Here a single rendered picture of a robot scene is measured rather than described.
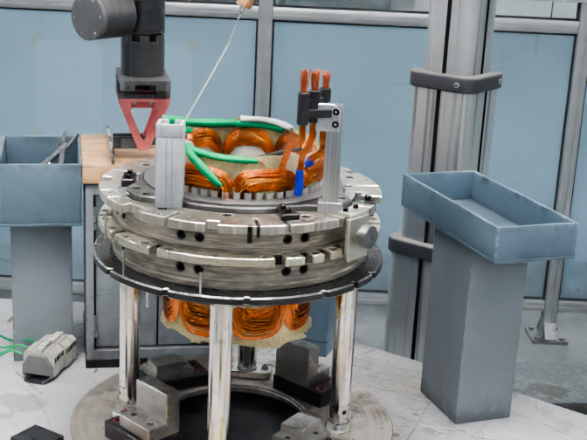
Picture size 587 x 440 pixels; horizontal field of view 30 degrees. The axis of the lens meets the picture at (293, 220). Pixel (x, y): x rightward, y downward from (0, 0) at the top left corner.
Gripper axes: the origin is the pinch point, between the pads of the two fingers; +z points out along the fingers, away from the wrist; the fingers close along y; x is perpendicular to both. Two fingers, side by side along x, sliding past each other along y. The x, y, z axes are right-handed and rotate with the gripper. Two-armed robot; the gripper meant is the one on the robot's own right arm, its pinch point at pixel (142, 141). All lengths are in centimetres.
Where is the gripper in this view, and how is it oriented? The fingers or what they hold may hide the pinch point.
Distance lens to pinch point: 148.5
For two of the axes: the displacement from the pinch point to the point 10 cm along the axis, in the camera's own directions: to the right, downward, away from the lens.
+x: 9.8, -0.2, 2.1
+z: -0.4, 9.5, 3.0
